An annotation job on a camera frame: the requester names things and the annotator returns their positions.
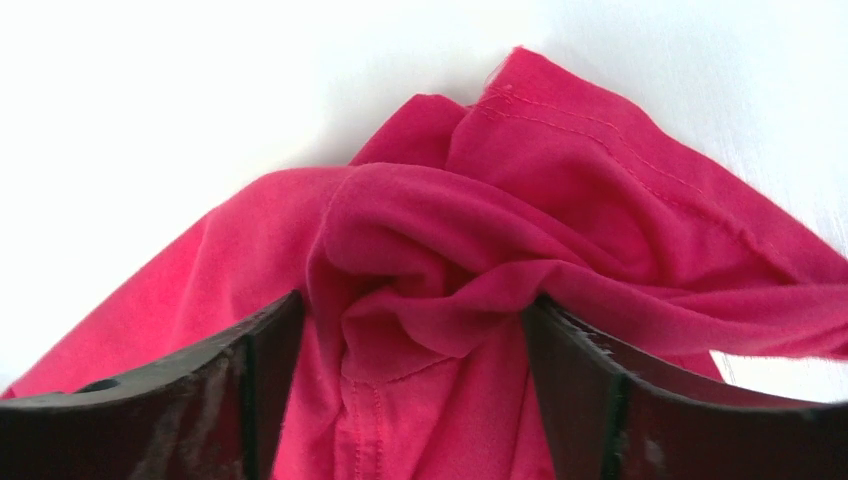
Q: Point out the crimson red t-shirt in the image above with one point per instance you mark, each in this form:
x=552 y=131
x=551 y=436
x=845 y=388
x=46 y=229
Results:
x=417 y=258

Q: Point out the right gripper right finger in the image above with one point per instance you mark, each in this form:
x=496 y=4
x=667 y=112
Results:
x=612 y=411

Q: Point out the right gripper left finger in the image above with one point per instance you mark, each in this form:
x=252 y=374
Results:
x=212 y=410

